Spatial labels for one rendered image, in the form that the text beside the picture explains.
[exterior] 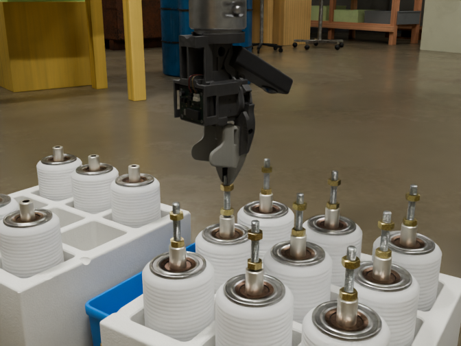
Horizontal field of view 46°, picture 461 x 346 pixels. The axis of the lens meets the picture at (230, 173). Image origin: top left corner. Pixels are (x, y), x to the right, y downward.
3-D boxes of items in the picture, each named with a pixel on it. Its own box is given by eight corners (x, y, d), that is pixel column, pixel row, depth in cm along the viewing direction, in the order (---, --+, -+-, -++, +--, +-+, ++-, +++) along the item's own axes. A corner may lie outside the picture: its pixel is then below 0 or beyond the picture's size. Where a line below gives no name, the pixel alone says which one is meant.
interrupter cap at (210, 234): (224, 222, 86) (224, 218, 86) (262, 235, 82) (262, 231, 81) (191, 237, 81) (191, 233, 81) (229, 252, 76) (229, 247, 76)
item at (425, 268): (437, 370, 79) (452, 259, 73) (370, 368, 79) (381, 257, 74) (418, 331, 88) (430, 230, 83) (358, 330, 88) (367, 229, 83)
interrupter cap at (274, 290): (297, 300, 64) (297, 295, 64) (240, 316, 61) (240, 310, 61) (265, 272, 70) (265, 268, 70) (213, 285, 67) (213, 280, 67)
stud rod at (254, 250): (248, 279, 65) (249, 221, 63) (252, 275, 66) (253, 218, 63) (256, 281, 64) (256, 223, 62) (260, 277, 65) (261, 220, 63)
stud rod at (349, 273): (352, 308, 59) (357, 246, 57) (350, 313, 58) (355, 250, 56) (343, 306, 60) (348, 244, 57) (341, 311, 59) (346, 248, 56)
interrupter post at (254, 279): (267, 295, 65) (268, 270, 64) (250, 299, 64) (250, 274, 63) (258, 285, 67) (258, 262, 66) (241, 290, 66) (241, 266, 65)
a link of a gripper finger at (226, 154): (202, 190, 75) (199, 125, 73) (234, 181, 79) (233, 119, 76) (216, 195, 73) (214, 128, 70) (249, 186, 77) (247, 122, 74)
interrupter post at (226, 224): (226, 231, 83) (226, 211, 82) (238, 235, 81) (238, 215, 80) (215, 236, 81) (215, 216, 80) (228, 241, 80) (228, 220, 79)
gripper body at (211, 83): (173, 121, 74) (169, 31, 71) (221, 114, 80) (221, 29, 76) (206, 132, 69) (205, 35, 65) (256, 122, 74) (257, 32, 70)
